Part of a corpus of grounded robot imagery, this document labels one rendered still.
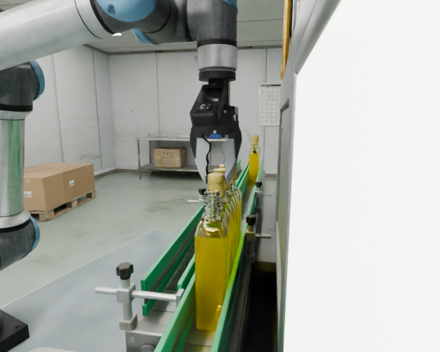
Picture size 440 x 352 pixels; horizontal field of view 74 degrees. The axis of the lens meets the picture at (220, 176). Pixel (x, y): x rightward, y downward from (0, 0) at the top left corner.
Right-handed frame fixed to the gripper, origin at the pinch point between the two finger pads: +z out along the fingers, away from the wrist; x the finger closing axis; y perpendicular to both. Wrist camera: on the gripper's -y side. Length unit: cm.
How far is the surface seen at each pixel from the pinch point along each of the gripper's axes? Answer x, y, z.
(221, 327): -4.0, -17.8, 18.9
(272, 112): -10, 586, -26
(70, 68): 360, 454, -106
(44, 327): 45, 1, 40
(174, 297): 5.6, -11.0, 19.5
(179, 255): 12.7, 13.9, 24.4
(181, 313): 3.1, -14.4, 19.8
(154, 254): 33, 44, 40
